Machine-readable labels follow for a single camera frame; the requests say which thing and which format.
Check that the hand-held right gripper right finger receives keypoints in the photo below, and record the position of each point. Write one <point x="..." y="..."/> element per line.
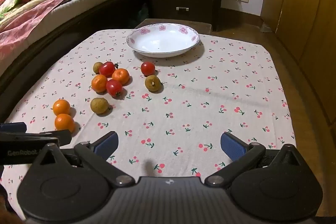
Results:
<point x="231" y="146"/>

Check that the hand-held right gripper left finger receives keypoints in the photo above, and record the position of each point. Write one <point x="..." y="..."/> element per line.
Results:
<point x="107" y="145"/>

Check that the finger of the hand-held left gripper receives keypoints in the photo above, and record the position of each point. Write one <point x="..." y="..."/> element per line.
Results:
<point x="56" y="135"/>
<point x="13" y="127"/>

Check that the orange tangerine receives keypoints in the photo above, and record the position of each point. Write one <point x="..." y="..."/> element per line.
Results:
<point x="120" y="76"/>
<point x="61" y="107"/>
<point x="99" y="83"/>
<point x="64" y="123"/>

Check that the brown longan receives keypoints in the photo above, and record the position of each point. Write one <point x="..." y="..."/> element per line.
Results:
<point x="152" y="83"/>
<point x="96" y="67"/>
<point x="99" y="105"/>

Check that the red cherry tomato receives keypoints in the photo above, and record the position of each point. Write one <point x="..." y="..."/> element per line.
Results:
<point x="114" y="87"/>
<point x="147" y="68"/>
<point x="107" y="69"/>

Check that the white floral rim plate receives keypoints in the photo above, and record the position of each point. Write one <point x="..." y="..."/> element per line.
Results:
<point x="163" y="41"/>

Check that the cherry print tablecloth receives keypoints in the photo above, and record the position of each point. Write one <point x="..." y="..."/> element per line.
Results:
<point x="183" y="98"/>

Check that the yellow green floral quilt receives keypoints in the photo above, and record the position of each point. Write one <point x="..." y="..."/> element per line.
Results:
<point x="18" y="2"/>

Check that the beige mattress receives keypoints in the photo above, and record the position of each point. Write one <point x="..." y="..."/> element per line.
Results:
<point x="86" y="7"/>

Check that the light wooden wardrobe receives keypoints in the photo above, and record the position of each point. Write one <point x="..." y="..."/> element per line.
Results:
<point x="302" y="16"/>

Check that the dark nightstand drawer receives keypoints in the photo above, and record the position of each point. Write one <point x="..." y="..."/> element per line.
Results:
<point x="168" y="8"/>

